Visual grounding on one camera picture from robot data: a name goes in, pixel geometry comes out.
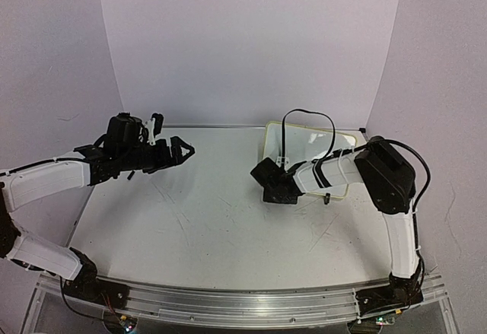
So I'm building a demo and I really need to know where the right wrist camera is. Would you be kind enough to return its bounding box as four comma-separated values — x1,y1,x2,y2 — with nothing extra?
275,156,290,169

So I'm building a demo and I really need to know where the yellow framed small whiteboard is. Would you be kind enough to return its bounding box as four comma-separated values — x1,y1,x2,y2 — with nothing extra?
262,121,359,201

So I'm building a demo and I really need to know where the black right camera cable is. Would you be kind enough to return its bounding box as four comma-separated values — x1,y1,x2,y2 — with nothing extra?
281,109,431,213

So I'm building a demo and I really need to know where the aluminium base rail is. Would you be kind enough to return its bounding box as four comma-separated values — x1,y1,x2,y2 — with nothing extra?
37,274,448,329

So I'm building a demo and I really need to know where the black whiteboard stand clip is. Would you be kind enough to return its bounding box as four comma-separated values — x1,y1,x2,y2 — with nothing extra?
323,193,331,205

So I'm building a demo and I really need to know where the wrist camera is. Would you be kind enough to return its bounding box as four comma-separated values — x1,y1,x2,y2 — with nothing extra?
275,156,290,169
145,113,164,145

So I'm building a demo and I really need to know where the left green circuit board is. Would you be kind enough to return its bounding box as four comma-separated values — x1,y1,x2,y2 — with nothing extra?
103,314,138,334

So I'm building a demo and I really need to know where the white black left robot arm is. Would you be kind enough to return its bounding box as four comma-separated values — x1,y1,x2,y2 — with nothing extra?
1,113,196,304

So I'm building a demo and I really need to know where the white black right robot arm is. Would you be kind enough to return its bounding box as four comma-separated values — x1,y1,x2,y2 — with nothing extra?
250,136,425,317

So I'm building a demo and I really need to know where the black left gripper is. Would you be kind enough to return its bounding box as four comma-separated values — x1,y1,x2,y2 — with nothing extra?
116,135,196,174

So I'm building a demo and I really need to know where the green circuit board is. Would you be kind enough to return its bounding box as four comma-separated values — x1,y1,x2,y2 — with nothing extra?
374,309,403,326
103,314,138,334

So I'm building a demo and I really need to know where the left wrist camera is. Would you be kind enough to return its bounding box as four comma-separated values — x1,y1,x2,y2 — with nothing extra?
145,113,164,145

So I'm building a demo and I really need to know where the right green circuit board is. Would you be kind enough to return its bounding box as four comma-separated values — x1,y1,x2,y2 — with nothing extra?
374,309,403,326

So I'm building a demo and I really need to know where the black left base cable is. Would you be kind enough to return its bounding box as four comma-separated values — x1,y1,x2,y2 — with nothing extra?
59,276,115,322

